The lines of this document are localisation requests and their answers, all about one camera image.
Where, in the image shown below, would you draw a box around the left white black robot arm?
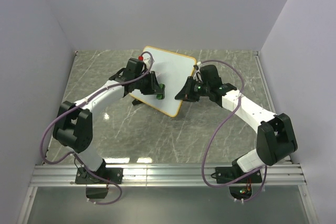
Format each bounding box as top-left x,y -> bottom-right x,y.
52,51 -> 165,183

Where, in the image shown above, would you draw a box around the aluminium mounting rail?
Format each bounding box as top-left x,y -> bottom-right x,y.
29,163 -> 306,187

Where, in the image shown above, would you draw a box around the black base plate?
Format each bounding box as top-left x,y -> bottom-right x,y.
211,166 -> 262,184
75,167 -> 123,185

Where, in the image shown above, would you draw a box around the green whiteboard eraser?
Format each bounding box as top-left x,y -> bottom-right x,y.
156,83 -> 165,100

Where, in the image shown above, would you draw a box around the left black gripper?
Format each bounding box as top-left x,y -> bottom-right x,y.
135,71 -> 164,95

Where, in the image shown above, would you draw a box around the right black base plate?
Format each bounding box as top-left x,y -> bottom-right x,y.
211,166 -> 262,184

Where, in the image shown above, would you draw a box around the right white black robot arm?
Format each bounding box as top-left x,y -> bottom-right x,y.
175,65 -> 298,182

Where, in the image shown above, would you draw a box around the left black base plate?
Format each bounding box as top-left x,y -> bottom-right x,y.
75,167 -> 123,185

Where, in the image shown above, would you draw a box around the black wire whiteboard stand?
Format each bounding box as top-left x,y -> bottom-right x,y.
132,99 -> 143,106

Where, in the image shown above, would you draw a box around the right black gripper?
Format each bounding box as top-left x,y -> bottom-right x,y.
174,77 -> 209,103

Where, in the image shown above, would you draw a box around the orange framed whiteboard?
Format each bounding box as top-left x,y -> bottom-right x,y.
130,46 -> 196,118

